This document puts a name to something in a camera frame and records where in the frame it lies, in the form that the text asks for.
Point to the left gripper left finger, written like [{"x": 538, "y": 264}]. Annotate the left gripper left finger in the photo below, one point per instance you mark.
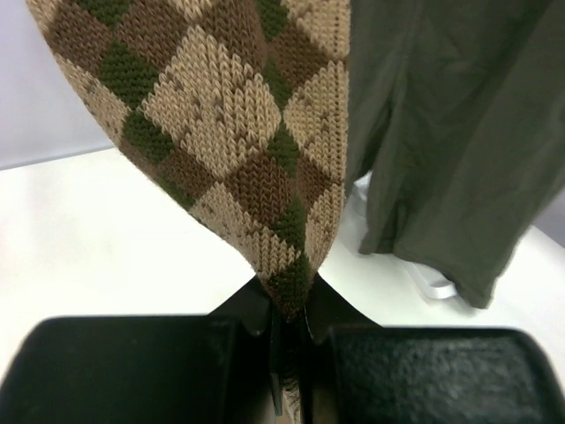
[{"x": 219, "y": 367}]

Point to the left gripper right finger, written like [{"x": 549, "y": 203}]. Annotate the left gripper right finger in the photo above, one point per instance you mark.
[{"x": 356, "y": 371}]

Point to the brown argyle sock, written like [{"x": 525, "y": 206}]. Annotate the brown argyle sock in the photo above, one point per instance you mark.
[{"x": 236, "y": 109}]

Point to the white metal clothes rack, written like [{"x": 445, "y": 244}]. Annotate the white metal clothes rack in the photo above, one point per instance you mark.
[{"x": 430, "y": 282}]

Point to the olive green shorts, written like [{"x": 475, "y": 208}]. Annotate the olive green shorts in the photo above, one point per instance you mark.
[{"x": 456, "y": 113}]

